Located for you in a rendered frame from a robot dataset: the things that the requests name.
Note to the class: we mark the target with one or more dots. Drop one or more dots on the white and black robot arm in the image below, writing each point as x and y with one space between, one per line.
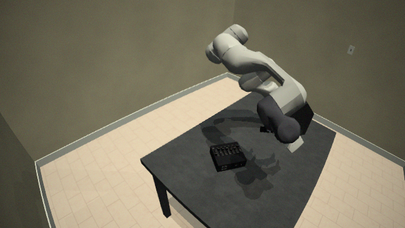
279 102

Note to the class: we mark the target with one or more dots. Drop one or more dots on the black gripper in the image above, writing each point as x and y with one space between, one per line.
263 129

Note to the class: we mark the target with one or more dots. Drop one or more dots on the dark grey lighting desk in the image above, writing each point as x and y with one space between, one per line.
227 156

